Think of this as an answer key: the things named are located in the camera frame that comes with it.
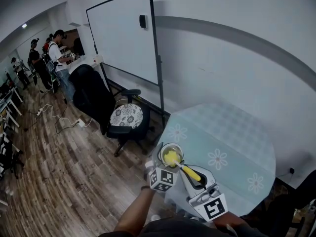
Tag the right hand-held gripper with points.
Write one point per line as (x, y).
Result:
(212, 207)

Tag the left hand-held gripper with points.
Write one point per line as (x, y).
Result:
(163, 180)

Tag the yellow brush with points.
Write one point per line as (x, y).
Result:
(171, 158)

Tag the white ceramic cup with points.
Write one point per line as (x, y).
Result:
(172, 147)

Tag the person's right forearm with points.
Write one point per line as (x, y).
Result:
(229, 222)

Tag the person's left forearm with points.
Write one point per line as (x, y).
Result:
(133, 213)

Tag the black wristband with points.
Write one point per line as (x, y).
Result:
(145, 187)

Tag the floral seat cushion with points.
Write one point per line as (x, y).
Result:
(127, 115)

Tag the person's dark shirt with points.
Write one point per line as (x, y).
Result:
(172, 228)

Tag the person's white shoe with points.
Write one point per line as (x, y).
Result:
(155, 217)

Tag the round table with floral cloth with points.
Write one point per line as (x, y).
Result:
(222, 132)

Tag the white power strip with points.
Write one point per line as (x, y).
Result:
(81, 123)
(39, 112)

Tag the black office chair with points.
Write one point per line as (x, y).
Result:
(284, 213)
(91, 95)
(16, 162)

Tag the white box with red button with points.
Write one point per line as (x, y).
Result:
(98, 59)

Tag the white desk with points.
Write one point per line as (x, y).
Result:
(85, 62)
(13, 102)

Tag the black-framed whiteboard on stand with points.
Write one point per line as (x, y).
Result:
(123, 38)

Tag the black whiteboard eraser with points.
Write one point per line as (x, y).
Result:
(143, 21)

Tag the green exit sign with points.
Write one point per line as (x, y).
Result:
(24, 26)

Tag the black wall socket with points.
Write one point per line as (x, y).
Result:
(291, 170)

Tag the grey wall rail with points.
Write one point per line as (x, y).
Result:
(247, 36)

